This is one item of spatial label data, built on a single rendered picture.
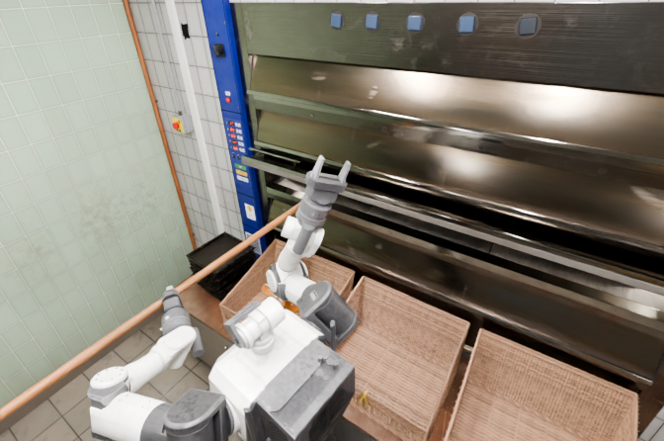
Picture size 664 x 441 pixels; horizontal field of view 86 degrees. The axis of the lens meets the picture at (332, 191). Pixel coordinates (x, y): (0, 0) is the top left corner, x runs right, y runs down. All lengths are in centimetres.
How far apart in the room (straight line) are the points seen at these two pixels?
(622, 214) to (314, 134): 117
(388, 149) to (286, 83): 56
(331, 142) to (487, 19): 78
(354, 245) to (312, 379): 104
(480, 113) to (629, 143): 41
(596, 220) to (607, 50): 51
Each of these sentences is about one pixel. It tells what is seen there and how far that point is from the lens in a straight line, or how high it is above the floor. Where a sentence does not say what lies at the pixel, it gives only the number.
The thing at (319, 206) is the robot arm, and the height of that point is 162.
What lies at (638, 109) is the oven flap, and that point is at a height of 184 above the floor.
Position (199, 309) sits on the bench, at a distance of 225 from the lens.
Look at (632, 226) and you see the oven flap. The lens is 141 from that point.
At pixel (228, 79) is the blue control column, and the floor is 177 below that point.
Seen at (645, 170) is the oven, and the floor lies 168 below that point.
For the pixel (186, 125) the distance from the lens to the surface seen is 231.
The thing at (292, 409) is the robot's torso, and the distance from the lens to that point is 87.
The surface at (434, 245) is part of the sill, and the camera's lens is 161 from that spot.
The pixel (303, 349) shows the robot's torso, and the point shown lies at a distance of 94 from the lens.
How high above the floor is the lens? 215
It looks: 30 degrees down
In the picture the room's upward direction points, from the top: 2 degrees counter-clockwise
